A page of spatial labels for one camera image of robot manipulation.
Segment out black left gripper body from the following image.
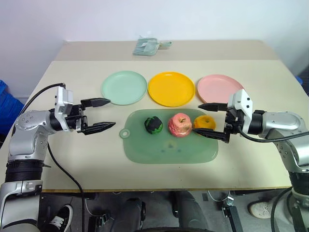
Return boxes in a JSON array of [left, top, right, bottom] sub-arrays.
[[64, 103, 88, 133]]

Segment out black sneaker white laces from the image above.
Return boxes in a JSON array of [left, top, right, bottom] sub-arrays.
[[44, 204, 74, 232]]

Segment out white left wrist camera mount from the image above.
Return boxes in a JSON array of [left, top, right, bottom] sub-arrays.
[[54, 86, 74, 131]]

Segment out dark green vegetable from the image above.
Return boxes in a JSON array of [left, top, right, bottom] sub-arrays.
[[144, 116, 163, 134]]

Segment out dark rounded shape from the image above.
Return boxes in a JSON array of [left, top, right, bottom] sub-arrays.
[[117, 197, 146, 232]]

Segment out blue plastic bin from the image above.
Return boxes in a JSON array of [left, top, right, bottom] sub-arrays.
[[296, 74, 309, 95]]

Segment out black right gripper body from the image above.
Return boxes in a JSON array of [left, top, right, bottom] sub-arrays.
[[224, 108, 246, 135]]

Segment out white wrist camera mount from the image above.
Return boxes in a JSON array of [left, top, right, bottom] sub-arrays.
[[227, 88, 255, 121], [54, 86, 74, 131]]

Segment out folded green cloth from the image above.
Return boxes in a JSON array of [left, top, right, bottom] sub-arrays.
[[132, 37, 160, 58]]

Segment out mint green plate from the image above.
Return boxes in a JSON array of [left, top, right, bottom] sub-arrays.
[[100, 70, 148, 106]]

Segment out pink plate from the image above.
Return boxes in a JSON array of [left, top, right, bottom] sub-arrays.
[[197, 74, 246, 104]]

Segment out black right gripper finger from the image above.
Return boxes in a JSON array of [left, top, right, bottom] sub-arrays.
[[197, 102, 229, 113], [192, 128, 230, 144]]

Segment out small green handled tool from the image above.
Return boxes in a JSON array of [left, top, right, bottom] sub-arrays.
[[157, 40, 174, 49]]

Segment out white shoe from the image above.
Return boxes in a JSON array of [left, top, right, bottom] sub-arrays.
[[248, 201, 275, 219]]

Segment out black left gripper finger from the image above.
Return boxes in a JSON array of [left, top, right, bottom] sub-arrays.
[[83, 121, 117, 135], [80, 97, 112, 109]]

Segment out black metal frame strut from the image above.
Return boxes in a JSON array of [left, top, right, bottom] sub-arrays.
[[221, 196, 244, 232]]

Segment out thin white cable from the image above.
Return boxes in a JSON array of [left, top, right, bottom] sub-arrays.
[[207, 190, 230, 203]]

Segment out yellow plate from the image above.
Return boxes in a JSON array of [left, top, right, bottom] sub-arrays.
[[147, 71, 196, 108]]

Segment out orange fruit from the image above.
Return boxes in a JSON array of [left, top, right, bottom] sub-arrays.
[[193, 115, 216, 131]]

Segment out red apple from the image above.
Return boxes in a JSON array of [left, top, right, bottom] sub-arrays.
[[168, 112, 193, 139]]

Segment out translucent green cutting mat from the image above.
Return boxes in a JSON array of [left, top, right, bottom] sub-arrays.
[[119, 108, 219, 165]]

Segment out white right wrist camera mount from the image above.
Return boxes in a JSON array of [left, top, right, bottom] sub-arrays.
[[227, 88, 255, 121]]

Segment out blue plastic crate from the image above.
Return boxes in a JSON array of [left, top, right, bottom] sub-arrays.
[[0, 79, 25, 145]]

